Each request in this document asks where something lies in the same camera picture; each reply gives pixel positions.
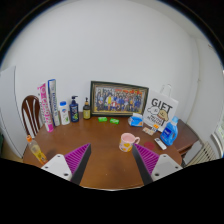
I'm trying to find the dark blue pump bottle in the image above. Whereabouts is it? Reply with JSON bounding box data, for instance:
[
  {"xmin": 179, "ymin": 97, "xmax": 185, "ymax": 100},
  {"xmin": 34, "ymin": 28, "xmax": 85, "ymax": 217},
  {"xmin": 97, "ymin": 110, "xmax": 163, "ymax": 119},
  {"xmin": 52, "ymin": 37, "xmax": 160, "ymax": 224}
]
[{"xmin": 68, "ymin": 95, "xmax": 80, "ymax": 123}]

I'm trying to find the amber pump bottle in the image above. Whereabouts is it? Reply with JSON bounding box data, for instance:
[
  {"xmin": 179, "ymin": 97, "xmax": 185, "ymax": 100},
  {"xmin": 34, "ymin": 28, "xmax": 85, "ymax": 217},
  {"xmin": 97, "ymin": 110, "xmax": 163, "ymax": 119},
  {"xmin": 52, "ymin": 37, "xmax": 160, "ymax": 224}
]
[{"xmin": 82, "ymin": 97, "xmax": 92, "ymax": 120}]

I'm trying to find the white remote control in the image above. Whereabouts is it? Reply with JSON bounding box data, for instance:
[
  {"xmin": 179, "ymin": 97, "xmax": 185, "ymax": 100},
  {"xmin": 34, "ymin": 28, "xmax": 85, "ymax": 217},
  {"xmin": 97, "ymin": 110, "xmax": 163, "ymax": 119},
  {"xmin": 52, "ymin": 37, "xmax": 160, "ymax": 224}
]
[{"xmin": 153, "ymin": 137, "xmax": 168, "ymax": 151}]

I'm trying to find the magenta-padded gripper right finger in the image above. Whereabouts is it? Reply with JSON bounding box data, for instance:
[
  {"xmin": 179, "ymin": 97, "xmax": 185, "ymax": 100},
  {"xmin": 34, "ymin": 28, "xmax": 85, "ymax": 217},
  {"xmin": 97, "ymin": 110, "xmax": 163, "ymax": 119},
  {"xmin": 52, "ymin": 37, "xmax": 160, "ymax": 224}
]
[{"xmin": 131, "ymin": 143, "xmax": 184, "ymax": 186}]

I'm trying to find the dark wooden side table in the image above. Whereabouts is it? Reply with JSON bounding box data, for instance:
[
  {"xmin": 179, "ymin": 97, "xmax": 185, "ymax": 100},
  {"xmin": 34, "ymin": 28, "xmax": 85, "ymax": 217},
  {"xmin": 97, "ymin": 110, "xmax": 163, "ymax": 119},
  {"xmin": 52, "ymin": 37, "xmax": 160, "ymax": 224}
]
[{"xmin": 173, "ymin": 119, "xmax": 203, "ymax": 158}]

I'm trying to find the orange juice bottle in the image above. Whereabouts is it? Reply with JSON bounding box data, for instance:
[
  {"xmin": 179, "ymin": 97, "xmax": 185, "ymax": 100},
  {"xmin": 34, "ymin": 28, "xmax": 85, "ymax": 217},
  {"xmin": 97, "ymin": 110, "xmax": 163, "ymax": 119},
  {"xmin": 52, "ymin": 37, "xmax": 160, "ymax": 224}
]
[{"xmin": 26, "ymin": 134, "xmax": 49, "ymax": 166}]

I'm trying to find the pink mug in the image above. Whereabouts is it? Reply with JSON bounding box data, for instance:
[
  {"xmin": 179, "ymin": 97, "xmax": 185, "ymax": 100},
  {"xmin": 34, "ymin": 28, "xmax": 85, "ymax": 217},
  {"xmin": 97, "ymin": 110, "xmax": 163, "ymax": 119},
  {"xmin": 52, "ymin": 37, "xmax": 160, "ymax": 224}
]
[{"xmin": 118, "ymin": 132, "xmax": 141, "ymax": 153}]

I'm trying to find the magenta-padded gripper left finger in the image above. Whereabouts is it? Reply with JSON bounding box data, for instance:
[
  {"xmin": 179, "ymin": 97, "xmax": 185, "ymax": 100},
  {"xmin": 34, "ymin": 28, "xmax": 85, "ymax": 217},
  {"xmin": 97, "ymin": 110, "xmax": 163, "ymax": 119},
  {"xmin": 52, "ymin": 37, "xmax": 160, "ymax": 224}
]
[{"xmin": 40, "ymin": 143, "xmax": 92, "ymax": 186}]

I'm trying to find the brown wooden chair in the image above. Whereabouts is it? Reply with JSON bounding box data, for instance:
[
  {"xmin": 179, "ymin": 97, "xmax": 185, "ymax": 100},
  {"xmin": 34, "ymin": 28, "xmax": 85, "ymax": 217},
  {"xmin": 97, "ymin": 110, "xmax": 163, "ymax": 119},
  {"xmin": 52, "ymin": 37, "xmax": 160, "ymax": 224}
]
[{"xmin": 21, "ymin": 94, "xmax": 44, "ymax": 138}]

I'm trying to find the window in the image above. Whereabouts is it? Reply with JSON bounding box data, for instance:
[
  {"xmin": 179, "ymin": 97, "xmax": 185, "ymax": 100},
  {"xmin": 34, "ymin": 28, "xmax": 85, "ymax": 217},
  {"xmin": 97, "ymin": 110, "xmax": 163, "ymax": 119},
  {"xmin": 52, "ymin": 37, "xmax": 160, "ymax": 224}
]
[{"xmin": 213, "ymin": 109, "xmax": 224, "ymax": 158}]

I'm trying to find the red round coaster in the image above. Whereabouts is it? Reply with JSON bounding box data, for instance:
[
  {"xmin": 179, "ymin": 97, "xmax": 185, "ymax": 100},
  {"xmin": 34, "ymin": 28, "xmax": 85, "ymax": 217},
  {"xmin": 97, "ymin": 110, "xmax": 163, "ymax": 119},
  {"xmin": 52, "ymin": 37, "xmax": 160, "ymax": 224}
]
[{"xmin": 143, "ymin": 141, "xmax": 156, "ymax": 151}]

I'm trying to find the blue detergent bottle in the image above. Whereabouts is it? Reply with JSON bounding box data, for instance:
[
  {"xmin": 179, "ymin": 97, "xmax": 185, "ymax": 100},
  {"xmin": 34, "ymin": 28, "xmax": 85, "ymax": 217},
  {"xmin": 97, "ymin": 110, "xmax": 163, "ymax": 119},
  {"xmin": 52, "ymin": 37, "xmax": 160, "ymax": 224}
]
[{"xmin": 159, "ymin": 115, "xmax": 180, "ymax": 147}]

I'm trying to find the blue tissue pack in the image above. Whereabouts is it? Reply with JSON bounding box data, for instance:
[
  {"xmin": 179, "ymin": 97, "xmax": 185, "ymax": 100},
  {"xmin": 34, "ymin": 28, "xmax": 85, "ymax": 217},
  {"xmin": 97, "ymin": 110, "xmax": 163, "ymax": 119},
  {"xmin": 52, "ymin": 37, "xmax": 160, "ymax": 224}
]
[{"xmin": 127, "ymin": 112, "xmax": 145, "ymax": 128}]

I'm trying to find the white paper gift bag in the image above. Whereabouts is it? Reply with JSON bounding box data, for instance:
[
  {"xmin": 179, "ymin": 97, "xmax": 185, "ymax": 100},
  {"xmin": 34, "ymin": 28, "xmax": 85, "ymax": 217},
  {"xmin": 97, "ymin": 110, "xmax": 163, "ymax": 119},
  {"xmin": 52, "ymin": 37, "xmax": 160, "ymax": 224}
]
[{"xmin": 142, "ymin": 83, "xmax": 180, "ymax": 133}]

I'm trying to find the white shampoo bottle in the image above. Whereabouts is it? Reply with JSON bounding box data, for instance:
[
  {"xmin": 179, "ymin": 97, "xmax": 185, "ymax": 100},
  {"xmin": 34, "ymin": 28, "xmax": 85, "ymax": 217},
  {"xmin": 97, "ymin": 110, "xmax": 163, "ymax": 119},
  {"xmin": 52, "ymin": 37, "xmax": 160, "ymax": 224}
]
[{"xmin": 58, "ymin": 100, "xmax": 71, "ymax": 126}]

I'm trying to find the white radiator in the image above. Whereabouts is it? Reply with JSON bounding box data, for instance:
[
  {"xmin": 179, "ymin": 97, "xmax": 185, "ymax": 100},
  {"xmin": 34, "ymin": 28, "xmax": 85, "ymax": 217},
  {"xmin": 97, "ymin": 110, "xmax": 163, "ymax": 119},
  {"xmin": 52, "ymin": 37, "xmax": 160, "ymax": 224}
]
[{"xmin": 186, "ymin": 141, "xmax": 218, "ymax": 167}]

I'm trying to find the tall pink white box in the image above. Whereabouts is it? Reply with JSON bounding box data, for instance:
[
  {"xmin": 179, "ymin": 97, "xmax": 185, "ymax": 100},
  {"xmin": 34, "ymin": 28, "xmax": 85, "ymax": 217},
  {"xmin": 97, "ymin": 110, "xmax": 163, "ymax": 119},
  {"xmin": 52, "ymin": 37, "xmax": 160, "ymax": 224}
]
[{"xmin": 36, "ymin": 82, "xmax": 55, "ymax": 133}]

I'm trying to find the framed group photo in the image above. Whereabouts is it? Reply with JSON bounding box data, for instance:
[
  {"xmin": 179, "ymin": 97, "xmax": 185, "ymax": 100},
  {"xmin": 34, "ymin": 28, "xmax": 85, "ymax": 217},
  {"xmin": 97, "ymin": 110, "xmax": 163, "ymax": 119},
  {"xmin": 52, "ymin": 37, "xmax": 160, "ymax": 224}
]
[{"xmin": 89, "ymin": 80, "xmax": 150, "ymax": 117}]

